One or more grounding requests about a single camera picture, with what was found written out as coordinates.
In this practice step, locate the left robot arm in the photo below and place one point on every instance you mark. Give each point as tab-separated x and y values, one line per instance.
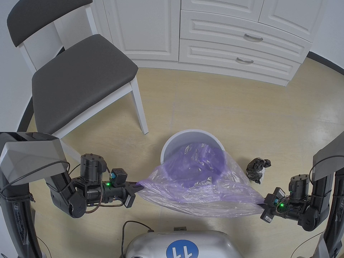
27	154

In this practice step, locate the crumpled black plastic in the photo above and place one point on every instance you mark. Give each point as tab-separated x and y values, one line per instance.
255	168

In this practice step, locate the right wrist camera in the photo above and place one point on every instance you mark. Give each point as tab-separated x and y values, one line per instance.
279	195

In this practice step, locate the purple plastic bag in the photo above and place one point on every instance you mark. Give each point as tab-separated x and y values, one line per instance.
201	187

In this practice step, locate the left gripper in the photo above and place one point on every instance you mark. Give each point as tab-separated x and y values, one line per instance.
115	193

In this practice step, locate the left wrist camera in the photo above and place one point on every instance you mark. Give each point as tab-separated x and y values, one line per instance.
119	175

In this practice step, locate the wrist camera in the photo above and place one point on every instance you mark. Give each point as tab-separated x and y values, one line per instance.
119	175
279	195

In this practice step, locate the white wardrobe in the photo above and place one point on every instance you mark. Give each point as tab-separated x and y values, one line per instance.
150	17

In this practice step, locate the white chair grey cushions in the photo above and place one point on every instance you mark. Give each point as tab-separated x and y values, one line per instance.
80	76

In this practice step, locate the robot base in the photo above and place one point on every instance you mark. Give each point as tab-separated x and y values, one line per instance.
188	240

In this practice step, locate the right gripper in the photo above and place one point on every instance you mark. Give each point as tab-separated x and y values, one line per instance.
268	211

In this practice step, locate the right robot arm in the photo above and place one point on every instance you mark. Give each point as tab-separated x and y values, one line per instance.
330	157

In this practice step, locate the white trash bin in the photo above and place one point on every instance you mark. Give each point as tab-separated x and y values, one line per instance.
174	141

